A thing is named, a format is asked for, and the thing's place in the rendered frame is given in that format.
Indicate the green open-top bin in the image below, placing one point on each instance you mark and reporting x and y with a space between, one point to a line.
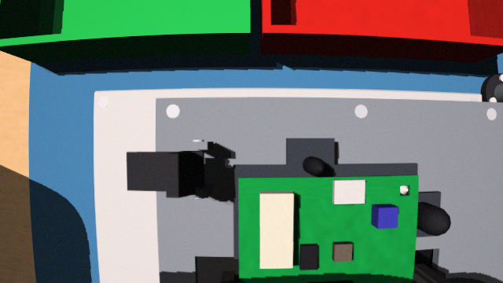
228 30

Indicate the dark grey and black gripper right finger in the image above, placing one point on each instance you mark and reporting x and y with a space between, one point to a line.
424 274

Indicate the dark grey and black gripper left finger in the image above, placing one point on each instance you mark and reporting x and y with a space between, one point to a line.
229 277

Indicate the red bin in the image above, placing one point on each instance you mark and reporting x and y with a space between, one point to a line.
435 30

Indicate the green circuit board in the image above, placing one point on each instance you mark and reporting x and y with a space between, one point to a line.
355 229

